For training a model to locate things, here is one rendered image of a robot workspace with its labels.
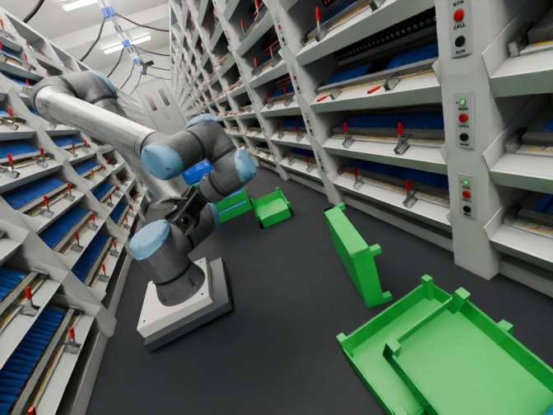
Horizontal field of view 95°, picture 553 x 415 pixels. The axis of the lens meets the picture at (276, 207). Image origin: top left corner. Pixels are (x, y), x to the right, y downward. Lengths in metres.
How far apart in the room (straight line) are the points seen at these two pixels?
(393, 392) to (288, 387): 0.25
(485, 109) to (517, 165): 0.14
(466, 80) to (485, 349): 0.53
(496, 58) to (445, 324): 0.53
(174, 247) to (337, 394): 0.66
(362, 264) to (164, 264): 0.65
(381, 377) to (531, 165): 0.54
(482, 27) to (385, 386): 0.73
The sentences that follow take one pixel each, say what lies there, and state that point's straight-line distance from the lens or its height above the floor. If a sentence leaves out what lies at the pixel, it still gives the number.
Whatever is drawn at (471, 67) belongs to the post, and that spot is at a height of 0.55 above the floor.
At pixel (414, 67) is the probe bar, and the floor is 0.57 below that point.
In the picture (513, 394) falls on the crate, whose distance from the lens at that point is 0.69.
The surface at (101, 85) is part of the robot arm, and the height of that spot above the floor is 0.86.
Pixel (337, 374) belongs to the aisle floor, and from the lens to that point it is 0.76.
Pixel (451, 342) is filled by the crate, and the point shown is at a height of 0.09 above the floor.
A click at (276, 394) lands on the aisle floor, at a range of 0.79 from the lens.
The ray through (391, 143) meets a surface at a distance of 0.94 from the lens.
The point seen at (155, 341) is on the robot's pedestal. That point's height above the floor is 0.05.
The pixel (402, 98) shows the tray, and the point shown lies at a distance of 0.80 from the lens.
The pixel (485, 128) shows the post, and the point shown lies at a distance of 0.69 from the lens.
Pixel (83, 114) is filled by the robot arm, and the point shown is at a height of 0.77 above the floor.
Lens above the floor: 0.66
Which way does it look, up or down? 25 degrees down
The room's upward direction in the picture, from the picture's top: 23 degrees counter-clockwise
